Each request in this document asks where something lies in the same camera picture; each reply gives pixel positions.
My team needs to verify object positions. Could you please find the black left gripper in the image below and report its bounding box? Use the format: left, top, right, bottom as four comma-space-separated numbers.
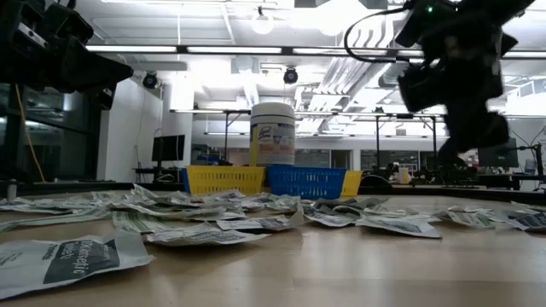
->
0, 0, 134, 110

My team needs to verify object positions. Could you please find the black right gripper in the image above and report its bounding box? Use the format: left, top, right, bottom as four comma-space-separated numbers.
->
398, 25, 520, 165

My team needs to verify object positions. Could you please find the black computer monitor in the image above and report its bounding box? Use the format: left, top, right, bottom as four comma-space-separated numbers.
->
477, 136, 520, 170
151, 134, 186, 170

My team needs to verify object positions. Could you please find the yellow plastic basket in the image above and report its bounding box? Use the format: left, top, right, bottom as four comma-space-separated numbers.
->
340, 170, 363, 199
186, 165, 267, 197

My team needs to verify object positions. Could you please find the round white ceiling lamp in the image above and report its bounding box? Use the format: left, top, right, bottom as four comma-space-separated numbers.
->
250, 8, 276, 36

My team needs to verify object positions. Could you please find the white disinfecting wipes canister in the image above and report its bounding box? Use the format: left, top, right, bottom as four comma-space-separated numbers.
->
249, 101, 297, 167

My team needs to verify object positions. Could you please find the yellow cable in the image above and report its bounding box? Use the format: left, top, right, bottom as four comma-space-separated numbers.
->
15, 84, 46, 183

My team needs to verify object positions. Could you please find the black frame workstation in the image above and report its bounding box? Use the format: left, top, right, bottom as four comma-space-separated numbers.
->
293, 111, 546, 171
169, 108, 253, 165

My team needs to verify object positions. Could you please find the thick black cable loop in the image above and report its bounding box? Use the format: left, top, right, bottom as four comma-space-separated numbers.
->
357, 174, 394, 196

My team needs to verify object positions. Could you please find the small silver post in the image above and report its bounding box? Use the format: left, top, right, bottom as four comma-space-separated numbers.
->
5, 178, 19, 202

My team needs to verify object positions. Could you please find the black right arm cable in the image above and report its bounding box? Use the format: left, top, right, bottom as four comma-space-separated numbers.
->
343, 7, 411, 65

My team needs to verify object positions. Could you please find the black overhead light bar rail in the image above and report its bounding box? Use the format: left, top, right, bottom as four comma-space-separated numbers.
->
84, 43, 546, 60

